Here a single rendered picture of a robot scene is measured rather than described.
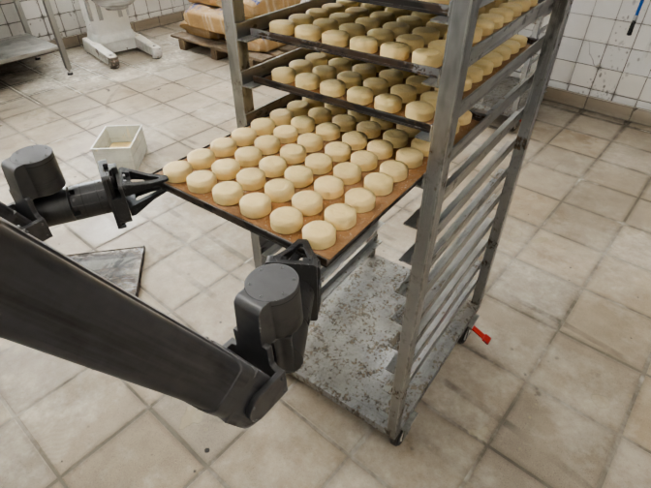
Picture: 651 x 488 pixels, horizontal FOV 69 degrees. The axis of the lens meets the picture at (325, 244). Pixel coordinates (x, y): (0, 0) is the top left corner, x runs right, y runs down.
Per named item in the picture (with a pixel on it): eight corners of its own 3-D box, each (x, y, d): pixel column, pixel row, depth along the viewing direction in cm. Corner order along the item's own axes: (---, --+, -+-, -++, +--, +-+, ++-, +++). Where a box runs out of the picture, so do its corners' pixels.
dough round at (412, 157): (391, 165, 88) (392, 155, 87) (400, 154, 91) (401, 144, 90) (417, 171, 86) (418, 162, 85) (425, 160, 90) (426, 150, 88)
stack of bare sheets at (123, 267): (-30, 334, 179) (-34, 329, 177) (5, 265, 210) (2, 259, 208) (135, 312, 188) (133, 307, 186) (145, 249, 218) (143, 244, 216)
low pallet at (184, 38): (172, 46, 455) (170, 34, 448) (233, 28, 504) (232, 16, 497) (263, 74, 397) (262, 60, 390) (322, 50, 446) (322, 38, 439)
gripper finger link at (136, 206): (167, 170, 77) (107, 183, 74) (176, 206, 82) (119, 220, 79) (160, 152, 82) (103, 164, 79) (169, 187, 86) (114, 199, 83)
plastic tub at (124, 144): (112, 149, 293) (105, 125, 283) (148, 148, 295) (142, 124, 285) (98, 174, 270) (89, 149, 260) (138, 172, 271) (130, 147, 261)
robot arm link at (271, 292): (197, 386, 53) (254, 429, 49) (171, 316, 45) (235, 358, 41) (269, 320, 60) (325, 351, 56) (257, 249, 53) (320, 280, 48)
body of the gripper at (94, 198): (112, 175, 74) (61, 186, 72) (130, 228, 80) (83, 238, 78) (108, 157, 79) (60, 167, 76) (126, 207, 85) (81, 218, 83)
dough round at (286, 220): (263, 224, 73) (263, 213, 72) (291, 212, 76) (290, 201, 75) (282, 239, 70) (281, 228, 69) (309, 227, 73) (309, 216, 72)
